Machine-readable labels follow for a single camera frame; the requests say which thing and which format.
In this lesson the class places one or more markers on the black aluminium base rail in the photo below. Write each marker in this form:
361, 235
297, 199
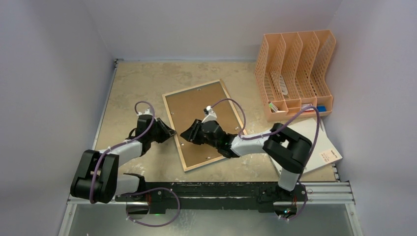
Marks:
219, 209

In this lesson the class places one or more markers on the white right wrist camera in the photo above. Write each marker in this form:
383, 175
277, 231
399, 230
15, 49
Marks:
210, 114

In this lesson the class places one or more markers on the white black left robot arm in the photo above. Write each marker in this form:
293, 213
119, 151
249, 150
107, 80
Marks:
96, 178

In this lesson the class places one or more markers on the blue wooden picture frame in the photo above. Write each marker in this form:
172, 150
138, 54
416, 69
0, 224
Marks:
199, 114

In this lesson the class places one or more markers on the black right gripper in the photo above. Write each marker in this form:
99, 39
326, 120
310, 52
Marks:
198, 132

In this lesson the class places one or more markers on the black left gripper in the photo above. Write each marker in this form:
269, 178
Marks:
166, 132

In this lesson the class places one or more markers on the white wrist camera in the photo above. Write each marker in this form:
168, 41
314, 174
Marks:
210, 114
148, 111

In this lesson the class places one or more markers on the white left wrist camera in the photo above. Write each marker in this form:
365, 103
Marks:
148, 111

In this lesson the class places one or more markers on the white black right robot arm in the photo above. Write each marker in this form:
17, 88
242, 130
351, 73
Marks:
289, 149

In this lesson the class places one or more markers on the blue small object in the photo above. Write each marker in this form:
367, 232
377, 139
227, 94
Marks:
321, 108

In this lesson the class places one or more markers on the red white small card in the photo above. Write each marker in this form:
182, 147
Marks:
306, 105

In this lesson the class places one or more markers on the orange plastic file organizer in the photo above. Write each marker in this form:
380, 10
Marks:
290, 71

